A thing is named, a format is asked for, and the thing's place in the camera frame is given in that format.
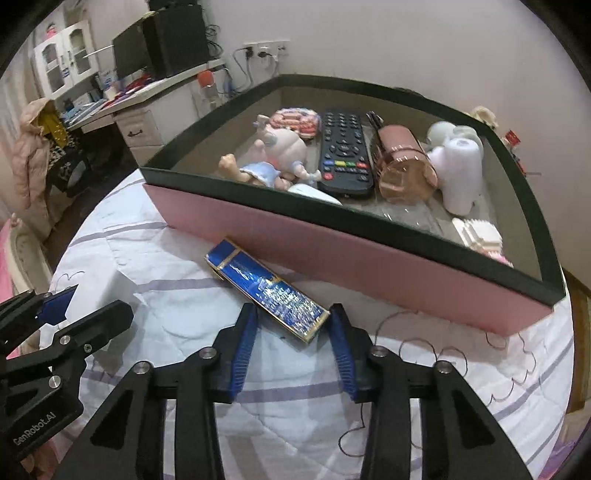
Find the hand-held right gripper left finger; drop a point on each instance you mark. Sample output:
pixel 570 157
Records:
pixel 244 350

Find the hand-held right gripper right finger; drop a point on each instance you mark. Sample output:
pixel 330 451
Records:
pixel 344 350

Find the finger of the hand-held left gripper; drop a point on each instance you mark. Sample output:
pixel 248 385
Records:
pixel 92 325
pixel 57 304

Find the blue gold lighter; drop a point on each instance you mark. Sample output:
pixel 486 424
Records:
pixel 272 290

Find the pink shallow box tray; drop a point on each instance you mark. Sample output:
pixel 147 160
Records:
pixel 323 249

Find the white small device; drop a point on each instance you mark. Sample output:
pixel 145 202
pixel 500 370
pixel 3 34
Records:
pixel 311 193

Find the white brick model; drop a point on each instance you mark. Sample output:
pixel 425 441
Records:
pixel 480 237

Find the rose gold cylinder cup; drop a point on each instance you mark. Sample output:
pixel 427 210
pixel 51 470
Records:
pixel 404 166

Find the black remote control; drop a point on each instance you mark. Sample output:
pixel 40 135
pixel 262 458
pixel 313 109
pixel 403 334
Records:
pixel 344 152

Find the white plastic bottle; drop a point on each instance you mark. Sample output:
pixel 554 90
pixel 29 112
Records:
pixel 459 175

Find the cream upholstered chair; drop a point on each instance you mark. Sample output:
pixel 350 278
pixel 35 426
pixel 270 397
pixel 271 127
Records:
pixel 25 258

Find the white striped table cloth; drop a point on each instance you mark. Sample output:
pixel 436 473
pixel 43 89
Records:
pixel 161 286

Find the black office chair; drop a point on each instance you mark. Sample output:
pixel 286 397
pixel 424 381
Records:
pixel 78 166

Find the pink padded jacket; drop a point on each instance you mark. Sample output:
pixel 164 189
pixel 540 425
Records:
pixel 32 161

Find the yellow cloth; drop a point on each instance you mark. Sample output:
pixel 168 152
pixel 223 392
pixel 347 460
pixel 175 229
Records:
pixel 53 127

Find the white desk with drawer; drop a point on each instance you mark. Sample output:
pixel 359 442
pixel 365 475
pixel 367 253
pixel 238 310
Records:
pixel 147 124

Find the baby doll figurine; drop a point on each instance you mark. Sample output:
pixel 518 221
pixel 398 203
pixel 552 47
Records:
pixel 286 150

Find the round pink candy tin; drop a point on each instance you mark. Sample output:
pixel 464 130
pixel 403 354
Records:
pixel 295 121

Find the white piggy bank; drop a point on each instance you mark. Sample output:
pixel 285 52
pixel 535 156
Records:
pixel 445 134

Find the white glass door cabinet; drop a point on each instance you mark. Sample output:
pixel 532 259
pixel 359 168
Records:
pixel 64 60

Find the orange cap water bottle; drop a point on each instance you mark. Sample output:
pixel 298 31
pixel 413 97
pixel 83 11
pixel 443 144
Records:
pixel 208 92

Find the black computer monitor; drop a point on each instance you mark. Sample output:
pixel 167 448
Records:
pixel 131 53

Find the white yellow plastic toy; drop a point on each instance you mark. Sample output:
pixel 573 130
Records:
pixel 485 116

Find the black computer tower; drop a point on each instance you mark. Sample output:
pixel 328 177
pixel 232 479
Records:
pixel 178 39

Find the white wall outlet strip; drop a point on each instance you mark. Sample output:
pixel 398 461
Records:
pixel 268 49

